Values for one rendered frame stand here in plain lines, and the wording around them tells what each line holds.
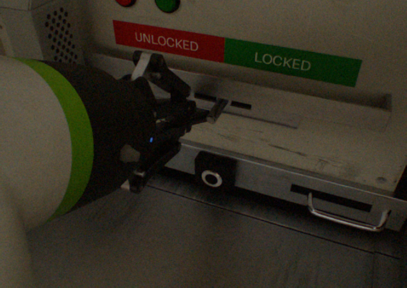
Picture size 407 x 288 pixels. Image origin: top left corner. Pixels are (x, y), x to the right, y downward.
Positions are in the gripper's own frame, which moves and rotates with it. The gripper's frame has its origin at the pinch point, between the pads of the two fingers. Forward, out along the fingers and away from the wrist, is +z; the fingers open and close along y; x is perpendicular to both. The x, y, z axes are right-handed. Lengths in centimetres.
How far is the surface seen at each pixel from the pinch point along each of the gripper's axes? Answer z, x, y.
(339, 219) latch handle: 8.4, 20.4, 10.2
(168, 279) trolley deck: -0.5, 1.5, 21.3
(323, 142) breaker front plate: 8.7, 16.1, 0.7
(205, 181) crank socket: 10.0, 1.0, 10.6
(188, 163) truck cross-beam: 12.4, -2.9, 9.2
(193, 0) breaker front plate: 0.7, -2.2, -13.4
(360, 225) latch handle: 8.4, 23.0, 10.3
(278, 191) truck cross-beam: 12.6, 11.6, 9.9
